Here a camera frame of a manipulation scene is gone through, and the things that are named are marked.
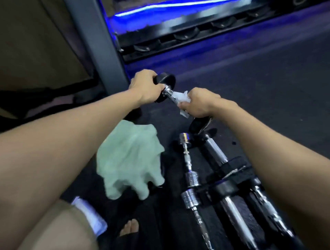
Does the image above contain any white wet wipe sheet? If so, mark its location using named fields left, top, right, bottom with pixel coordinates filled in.
left=171, top=90, right=192, bottom=119

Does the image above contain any black padded bench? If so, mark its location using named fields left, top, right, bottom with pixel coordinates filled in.
left=0, top=77, right=106, bottom=132

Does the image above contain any light green cloth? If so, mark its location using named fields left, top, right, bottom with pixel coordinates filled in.
left=96, top=120, right=165, bottom=201

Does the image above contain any glowing white light strip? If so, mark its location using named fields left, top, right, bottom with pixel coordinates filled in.
left=114, top=0, right=232, bottom=17

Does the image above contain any black headed chrome handle dumbbell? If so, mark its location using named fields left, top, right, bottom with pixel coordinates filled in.
left=209, top=180, right=260, bottom=250
left=243, top=178, right=296, bottom=239
left=198, top=133, right=254, bottom=181
left=153, top=72, right=213, bottom=135

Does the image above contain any person's left hand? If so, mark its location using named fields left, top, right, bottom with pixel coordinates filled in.
left=128, top=69, right=166, bottom=105

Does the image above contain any black left sandal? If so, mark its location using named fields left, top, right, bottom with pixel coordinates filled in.
left=114, top=216, right=145, bottom=250

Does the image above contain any dark metal rack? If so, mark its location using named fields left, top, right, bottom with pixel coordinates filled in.
left=113, top=0, right=330, bottom=64

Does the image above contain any person's left forearm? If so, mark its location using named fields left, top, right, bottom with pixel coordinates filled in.
left=0, top=87, right=145, bottom=250

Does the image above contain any person's right forearm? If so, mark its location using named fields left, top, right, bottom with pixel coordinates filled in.
left=216, top=102, right=330, bottom=250

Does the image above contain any large chrome dumbbell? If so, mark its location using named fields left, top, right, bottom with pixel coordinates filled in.
left=180, top=188, right=215, bottom=250

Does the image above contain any small chrome dumbbell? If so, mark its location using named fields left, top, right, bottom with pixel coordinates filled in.
left=178, top=133, right=201, bottom=189

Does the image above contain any white blue wet wipes pack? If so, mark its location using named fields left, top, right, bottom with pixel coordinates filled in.
left=71, top=196, right=108, bottom=237

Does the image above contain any person's left leg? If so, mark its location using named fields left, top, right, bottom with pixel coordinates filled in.
left=18, top=200, right=100, bottom=250

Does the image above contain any person's right hand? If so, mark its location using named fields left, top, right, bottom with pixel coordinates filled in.
left=178, top=87, right=239, bottom=118

